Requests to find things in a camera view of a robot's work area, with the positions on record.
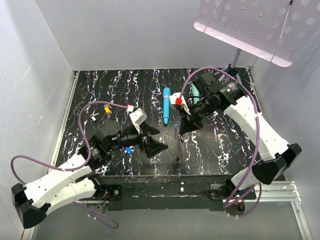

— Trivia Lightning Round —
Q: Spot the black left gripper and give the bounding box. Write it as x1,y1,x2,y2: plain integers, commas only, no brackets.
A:
107,121,169,157

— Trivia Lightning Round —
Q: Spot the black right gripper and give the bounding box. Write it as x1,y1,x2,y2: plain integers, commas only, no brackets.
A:
177,95,219,135

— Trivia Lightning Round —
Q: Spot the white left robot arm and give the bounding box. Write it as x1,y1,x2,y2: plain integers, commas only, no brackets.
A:
11,120,168,229

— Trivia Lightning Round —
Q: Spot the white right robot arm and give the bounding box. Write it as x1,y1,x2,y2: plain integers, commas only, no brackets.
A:
170,72,302,199

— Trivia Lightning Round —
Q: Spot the key with blue tag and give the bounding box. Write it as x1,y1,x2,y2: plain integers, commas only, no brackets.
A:
125,147,133,155

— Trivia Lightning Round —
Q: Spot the blue toy microphone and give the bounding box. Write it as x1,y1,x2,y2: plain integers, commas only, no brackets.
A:
162,87,171,126

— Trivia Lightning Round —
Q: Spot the lilac music stand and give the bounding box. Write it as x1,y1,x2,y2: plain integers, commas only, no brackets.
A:
193,0,320,78

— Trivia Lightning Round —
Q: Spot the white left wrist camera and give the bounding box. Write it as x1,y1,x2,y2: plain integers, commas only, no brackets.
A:
129,108,147,134

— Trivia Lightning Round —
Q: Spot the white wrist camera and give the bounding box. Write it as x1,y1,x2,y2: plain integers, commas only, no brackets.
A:
129,108,147,134
169,92,191,115

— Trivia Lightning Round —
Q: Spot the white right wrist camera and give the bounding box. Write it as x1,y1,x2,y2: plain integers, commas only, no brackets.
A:
169,92,191,115

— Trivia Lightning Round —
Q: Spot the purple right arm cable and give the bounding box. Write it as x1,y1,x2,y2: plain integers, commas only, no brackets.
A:
178,66,265,218

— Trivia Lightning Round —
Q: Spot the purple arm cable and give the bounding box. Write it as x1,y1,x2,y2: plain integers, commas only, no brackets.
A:
178,66,265,218
10,101,136,230

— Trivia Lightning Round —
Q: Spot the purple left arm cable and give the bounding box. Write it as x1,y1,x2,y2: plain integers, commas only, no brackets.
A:
10,101,136,230

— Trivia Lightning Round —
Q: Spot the aluminium rail frame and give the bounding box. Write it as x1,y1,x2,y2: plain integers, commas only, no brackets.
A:
31,66,320,240

